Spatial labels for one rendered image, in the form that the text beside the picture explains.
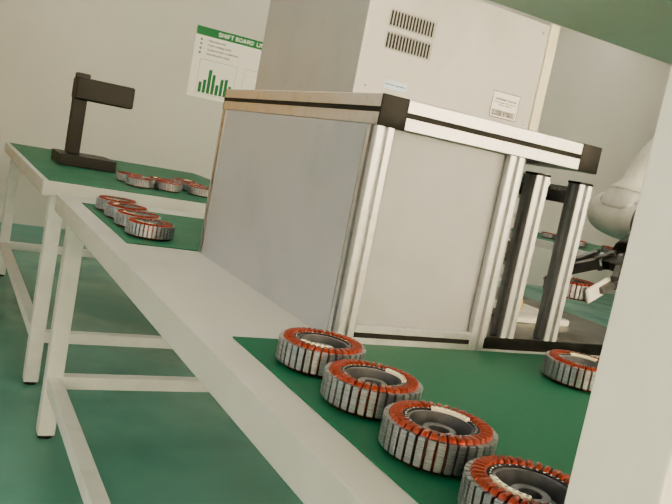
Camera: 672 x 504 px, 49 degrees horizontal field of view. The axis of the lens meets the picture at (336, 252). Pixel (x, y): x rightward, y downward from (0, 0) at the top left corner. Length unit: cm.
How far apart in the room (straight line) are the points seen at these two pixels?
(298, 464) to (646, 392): 38
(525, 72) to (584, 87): 777
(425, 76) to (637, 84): 856
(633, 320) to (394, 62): 86
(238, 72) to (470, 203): 576
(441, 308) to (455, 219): 14
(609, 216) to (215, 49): 526
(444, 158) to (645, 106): 881
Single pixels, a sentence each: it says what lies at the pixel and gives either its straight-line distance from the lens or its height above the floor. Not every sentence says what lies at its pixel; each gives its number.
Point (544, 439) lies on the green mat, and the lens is 89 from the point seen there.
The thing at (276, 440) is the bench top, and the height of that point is 73.
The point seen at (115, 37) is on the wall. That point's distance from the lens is 659.
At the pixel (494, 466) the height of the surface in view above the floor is 78.
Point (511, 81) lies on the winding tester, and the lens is 138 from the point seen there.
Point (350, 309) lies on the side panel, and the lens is 110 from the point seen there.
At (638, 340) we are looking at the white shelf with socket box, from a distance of 44.
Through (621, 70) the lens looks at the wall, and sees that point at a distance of 957.
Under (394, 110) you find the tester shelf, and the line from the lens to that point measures 108.
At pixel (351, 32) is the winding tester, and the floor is 122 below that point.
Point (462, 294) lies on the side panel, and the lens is 122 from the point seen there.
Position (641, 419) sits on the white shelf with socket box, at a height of 91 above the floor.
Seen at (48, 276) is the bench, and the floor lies 41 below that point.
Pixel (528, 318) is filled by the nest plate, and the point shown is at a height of 78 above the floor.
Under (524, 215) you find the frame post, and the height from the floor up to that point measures 98.
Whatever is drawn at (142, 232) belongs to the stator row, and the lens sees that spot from 174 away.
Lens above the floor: 101
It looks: 7 degrees down
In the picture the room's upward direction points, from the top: 11 degrees clockwise
